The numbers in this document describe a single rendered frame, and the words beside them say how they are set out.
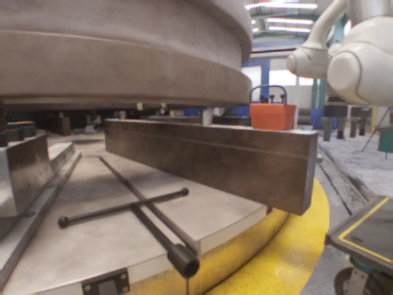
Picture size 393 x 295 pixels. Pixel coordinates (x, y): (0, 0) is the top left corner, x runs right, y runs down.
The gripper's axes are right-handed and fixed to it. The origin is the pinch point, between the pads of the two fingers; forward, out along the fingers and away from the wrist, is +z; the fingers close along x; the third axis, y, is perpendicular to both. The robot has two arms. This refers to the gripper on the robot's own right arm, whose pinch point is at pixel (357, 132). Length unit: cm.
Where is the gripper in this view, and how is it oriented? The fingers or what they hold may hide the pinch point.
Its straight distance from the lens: 132.0
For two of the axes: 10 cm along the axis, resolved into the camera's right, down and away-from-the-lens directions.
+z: 0.0, 9.8, 1.7
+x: 8.5, -0.9, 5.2
